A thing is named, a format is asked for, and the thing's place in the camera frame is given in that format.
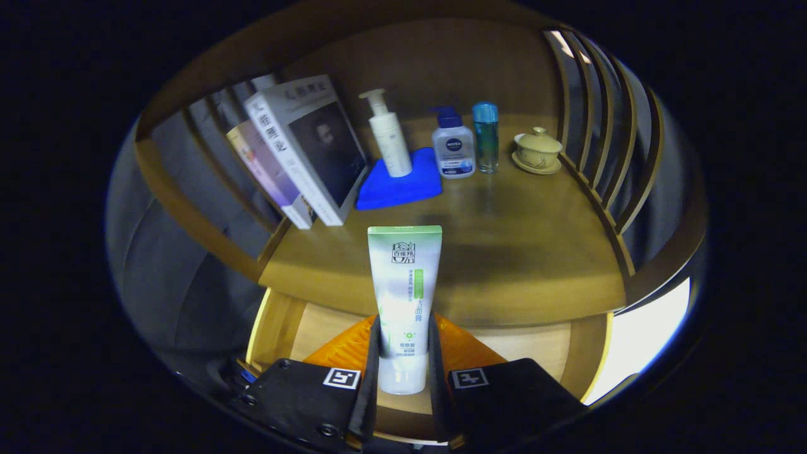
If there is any wooden drawer with black knob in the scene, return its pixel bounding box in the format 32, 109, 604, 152
245, 287, 613, 442

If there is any beige lidded teacup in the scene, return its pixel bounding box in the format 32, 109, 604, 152
514, 127, 564, 169

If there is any blue folded cloth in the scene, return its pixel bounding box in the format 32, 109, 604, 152
355, 147, 443, 212

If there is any white bottle with blue cap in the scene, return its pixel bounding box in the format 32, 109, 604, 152
431, 106, 477, 180

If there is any white green tube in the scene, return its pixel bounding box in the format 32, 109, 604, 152
368, 225, 443, 396

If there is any white book with dark cover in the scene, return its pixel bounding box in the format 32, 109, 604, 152
244, 74, 369, 227

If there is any pink purple book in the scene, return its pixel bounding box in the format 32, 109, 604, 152
226, 120, 316, 231

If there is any wooden countertop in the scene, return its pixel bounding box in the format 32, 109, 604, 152
258, 113, 628, 329

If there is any white board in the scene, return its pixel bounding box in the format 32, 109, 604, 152
583, 277, 691, 405

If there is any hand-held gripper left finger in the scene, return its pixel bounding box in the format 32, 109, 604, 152
230, 314, 382, 451

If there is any teal glass bottle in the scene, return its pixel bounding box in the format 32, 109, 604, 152
472, 102, 500, 175

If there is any white pump bottle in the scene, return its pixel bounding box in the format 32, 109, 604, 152
358, 88, 414, 178

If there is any beige saucer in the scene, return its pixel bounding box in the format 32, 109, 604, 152
511, 151, 562, 175

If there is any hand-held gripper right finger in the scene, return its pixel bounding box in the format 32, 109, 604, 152
427, 313, 587, 448

